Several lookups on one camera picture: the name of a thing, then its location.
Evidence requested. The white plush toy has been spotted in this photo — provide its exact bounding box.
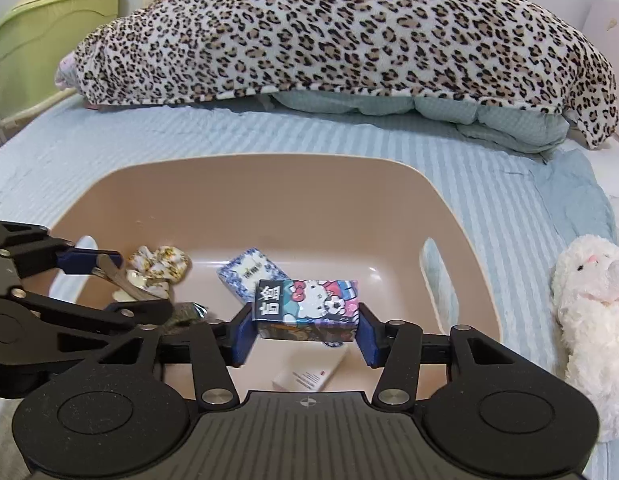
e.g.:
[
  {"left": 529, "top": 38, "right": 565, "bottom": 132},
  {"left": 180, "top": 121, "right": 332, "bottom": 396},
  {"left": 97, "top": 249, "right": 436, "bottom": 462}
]
[{"left": 551, "top": 233, "right": 619, "bottom": 444}]

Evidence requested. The leopard print blanket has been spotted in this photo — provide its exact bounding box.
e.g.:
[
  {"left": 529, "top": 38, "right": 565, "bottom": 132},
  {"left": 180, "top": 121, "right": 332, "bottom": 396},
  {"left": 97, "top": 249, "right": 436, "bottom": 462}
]
[{"left": 54, "top": 0, "right": 619, "bottom": 150}]

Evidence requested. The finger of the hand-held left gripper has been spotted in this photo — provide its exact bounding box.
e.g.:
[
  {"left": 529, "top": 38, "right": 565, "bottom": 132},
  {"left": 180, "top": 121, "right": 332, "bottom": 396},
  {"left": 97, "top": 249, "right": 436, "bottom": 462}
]
[
  {"left": 0, "top": 219, "right": 124, "bottom": 281},
  {"left": 9, "top": 287, "right": 173, "bottom": 335}
]

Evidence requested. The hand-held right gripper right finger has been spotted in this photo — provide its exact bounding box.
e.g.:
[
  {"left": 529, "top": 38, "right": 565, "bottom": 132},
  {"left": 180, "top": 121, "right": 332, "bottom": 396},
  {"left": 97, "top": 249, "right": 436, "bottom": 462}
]
[{"left": 357, "top": 305, "right": 555, "bottom": 408}]

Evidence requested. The plain light blue cloth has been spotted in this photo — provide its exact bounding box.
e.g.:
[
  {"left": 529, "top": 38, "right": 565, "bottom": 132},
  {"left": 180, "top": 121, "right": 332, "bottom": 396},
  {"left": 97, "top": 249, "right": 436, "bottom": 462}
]
[{"left": 533, "top": 149, "right": 618, "bottom": 247}]

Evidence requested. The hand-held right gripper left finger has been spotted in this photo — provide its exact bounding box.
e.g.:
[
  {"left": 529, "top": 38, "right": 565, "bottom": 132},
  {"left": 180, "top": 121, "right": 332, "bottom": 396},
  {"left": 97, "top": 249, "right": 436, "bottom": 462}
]
[{"left": 96, "top": 302, "right": 255, "bottom": 411}]

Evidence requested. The beige bed rail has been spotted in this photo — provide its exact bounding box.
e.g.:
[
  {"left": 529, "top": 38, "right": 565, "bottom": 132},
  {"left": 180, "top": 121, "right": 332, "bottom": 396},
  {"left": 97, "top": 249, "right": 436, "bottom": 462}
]
[{"left": 2, "top": 87, "right": 78, "bottom": 129}]

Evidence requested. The blue striped bed sheet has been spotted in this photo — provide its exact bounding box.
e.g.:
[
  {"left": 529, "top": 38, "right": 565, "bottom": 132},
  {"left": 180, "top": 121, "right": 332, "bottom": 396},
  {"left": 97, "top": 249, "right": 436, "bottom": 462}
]
[{"left": 0, "top": 94, "right": 619, "bottom": 480}]

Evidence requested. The beige plastic basin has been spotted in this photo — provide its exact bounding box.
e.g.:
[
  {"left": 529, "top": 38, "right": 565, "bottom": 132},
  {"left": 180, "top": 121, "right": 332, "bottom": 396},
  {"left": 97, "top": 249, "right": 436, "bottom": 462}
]
[{"left": 46, "top": 156, "right": 505, "bottom": 392}]

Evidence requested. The cartoon cat printed box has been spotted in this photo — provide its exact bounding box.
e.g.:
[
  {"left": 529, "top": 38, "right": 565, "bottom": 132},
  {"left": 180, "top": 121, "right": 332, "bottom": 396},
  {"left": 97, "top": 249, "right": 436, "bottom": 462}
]
[{"left": 252, "top": 279, "right": 361, "bottom": 344}]

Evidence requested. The dark green packet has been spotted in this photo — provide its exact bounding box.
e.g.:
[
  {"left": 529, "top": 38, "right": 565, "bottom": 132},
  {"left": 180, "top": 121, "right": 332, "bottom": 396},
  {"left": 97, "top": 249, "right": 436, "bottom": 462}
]
[{"left": 162, "top": 301, "right": 210, "bottom": 334}]

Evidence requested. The yellow white floral cloth item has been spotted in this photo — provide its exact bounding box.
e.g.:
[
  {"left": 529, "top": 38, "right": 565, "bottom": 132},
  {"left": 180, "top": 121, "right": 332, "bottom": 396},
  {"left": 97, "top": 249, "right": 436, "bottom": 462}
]
[{"left": 126, "top": 244, "right": 193, "bottom": 301}]

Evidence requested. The white flat box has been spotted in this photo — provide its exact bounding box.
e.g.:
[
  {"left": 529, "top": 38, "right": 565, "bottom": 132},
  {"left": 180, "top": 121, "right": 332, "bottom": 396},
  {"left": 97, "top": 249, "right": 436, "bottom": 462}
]
[{"left": 272, "top": 347, "right": 351, "bottom": 392}]

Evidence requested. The green headboard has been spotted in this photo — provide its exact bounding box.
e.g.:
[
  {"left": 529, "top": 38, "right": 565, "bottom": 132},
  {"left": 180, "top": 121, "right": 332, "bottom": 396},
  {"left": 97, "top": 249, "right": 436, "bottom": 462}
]
[{"left": 0, "top": 0, "right": 124, "bottom": 127}]

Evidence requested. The blue white patterned packet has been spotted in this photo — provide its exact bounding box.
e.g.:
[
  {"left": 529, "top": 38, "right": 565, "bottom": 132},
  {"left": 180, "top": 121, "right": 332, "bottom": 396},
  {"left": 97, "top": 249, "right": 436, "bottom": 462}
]
[{"left": 216, "top": 247, "right": 293, "bottom": 306}]

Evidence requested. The pale green quilt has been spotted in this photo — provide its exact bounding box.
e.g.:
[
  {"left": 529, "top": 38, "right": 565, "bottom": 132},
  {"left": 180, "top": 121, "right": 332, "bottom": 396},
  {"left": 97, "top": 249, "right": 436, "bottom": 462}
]
[{"left": 262, "top": 89, "right": 571, "bottom": 164}]

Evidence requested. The silver metal clip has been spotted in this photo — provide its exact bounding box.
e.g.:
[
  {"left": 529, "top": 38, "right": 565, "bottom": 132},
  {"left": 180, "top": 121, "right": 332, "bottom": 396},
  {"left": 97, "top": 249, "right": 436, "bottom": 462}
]
[{"left": 96, "top": 254, "right": 163, "bottom": 304}]

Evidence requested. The pink floral pillow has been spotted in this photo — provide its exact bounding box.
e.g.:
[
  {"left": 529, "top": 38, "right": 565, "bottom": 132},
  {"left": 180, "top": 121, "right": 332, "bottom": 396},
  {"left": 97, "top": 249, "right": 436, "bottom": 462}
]
[{"left": 54, "top": 52, "right": 79, "bottom": 87}]

